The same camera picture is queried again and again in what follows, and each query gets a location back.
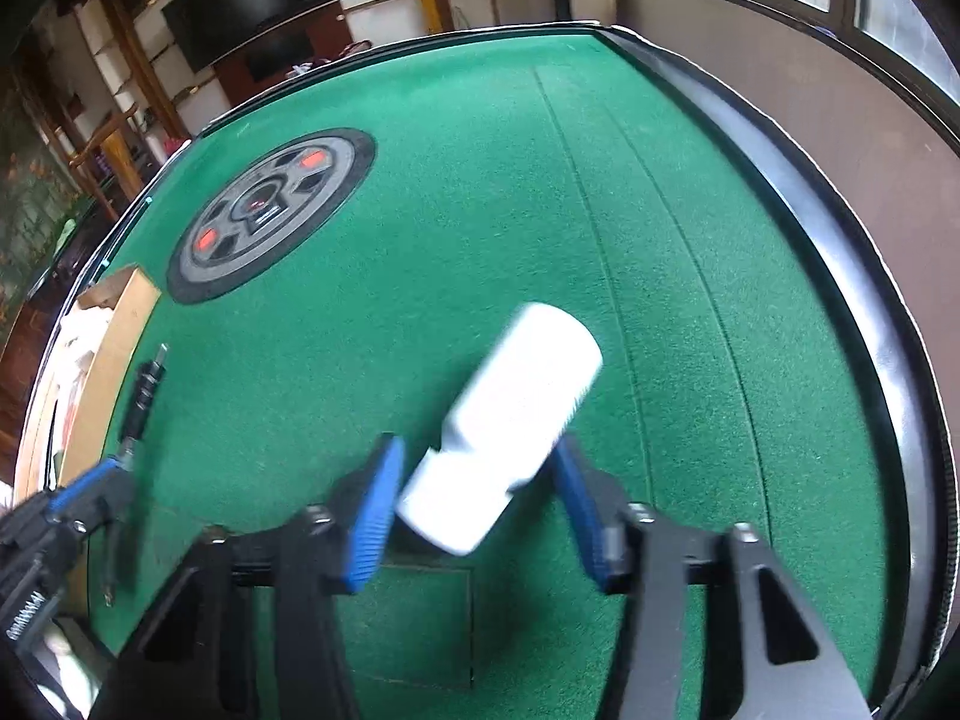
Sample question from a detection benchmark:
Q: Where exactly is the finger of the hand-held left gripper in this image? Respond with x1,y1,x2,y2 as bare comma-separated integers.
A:
43,451,137,535

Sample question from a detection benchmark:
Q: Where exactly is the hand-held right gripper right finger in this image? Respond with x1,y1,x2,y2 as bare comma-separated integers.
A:
553,435,875,720

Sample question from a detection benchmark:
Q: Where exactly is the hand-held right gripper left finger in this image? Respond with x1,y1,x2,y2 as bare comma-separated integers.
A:
90,433,407,720

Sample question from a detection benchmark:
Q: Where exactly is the black ridged pen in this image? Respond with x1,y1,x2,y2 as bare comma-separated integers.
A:
120,343,170,460

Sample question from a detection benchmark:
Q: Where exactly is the large white plastic bottle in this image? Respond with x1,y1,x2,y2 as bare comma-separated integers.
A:
394,302,605,557

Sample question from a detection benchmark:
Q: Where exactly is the cardboard box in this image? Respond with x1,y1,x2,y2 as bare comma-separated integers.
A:
15,264,163,482

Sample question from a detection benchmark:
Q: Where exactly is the white cloth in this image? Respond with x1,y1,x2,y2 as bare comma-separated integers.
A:
41,634,106,703

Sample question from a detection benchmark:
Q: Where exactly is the round grey table control panel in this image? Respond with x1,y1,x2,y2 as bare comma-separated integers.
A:
166,127,377,307

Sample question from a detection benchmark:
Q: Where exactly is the wooden chair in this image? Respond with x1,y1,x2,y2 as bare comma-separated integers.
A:
67,100,152,205

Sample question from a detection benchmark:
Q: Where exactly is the large black television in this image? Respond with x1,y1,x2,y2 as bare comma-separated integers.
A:
161,0,347,73

